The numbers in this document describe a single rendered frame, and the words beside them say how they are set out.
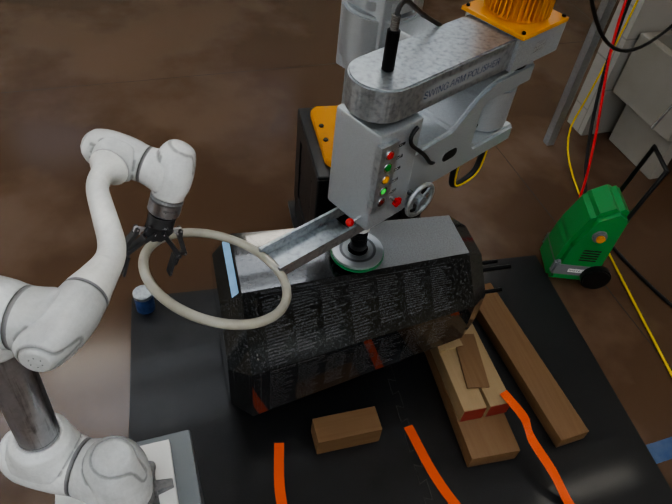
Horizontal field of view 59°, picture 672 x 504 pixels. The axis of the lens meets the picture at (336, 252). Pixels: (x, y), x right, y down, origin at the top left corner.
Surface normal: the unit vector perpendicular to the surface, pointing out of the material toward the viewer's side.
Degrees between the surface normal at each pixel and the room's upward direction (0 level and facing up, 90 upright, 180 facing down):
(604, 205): 34
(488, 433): 0
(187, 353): 0
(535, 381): 0
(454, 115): 40
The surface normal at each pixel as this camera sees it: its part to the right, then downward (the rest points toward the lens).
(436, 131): 0.04, -0.65
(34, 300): 0.25, -0.68
